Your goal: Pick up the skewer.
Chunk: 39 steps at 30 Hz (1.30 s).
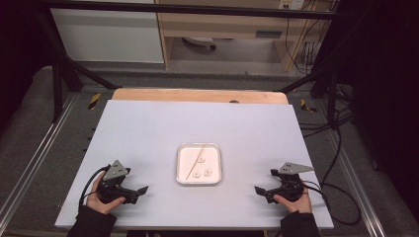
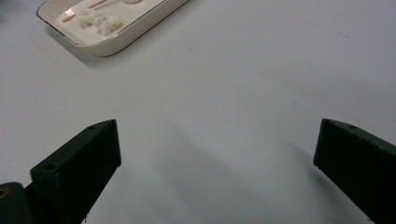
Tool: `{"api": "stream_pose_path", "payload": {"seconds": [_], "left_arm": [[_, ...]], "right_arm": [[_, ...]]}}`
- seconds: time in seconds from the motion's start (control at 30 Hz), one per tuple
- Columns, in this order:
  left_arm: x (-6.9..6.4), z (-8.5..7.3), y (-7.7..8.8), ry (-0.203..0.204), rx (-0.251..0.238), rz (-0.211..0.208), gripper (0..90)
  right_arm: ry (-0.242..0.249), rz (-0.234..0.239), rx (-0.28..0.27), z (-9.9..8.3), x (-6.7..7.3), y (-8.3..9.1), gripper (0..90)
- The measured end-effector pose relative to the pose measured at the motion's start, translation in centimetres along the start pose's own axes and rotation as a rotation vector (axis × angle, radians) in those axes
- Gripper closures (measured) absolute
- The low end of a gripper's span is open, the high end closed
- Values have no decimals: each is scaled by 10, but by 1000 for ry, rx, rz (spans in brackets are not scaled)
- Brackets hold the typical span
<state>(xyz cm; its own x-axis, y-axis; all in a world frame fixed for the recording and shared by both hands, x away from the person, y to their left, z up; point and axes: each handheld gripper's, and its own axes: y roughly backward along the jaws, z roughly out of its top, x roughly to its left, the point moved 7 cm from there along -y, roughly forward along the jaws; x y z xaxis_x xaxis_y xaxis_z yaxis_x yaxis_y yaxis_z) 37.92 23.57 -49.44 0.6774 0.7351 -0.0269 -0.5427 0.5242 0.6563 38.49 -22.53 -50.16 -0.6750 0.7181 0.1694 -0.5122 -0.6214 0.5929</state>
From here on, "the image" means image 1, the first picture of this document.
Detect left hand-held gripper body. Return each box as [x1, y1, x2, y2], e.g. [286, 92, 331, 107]
[98, 160, 138, 204]

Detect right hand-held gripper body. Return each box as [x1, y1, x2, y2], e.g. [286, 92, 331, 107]
[270, 161, 314, 202]

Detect hand-held gripper cable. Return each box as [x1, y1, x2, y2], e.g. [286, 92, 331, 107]
[78, 165, 112, 211]
[301, 180, 363, 227]

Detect aluminium floor rail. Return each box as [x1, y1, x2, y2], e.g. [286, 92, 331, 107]
[327, 129, 387, 237]
[0, 94, 79, 216]

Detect person's right hand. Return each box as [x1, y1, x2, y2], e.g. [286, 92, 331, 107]
[274, 191, 312, 214]

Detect white square tray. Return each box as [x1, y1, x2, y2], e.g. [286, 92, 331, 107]
[175, 142, 223, 186]

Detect thin wooden stick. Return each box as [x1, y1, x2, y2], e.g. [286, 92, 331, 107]
[185, 143, 208, 182]

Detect hanging black cables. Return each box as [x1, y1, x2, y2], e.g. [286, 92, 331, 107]
[284, 9, 332, 76]

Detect black floor cables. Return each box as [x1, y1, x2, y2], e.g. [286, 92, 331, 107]
[297, 83, 355, 139]

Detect dark curtain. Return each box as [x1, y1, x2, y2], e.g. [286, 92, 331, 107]
[0, 0, 53, 132]
[339, 0, 419, 218]

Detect person's left hand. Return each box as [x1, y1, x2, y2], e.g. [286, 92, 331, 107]
[87, 172, 126, 215]

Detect white cabinet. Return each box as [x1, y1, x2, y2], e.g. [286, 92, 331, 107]
[48, 7, 165, 64]

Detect light wooden desk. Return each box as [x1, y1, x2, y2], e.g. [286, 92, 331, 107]
[154, 0, 332, 72]

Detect black metal frame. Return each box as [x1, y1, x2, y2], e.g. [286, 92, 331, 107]
[33, 0, 350, 130]

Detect white wall socket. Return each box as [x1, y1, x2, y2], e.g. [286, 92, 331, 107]
[278, 0, 305, 11]

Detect left hand-held gripper cable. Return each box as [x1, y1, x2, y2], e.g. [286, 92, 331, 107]
[78, 165, 112, 211]

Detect office chair base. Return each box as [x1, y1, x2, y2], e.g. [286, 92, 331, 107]
[182, 36, 217, 51]

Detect right hand-held gripper cable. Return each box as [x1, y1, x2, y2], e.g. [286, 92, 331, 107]
[301, 180, 363, 227]

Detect wooden board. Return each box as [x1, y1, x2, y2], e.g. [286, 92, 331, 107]
[111, 87, 290, 106]

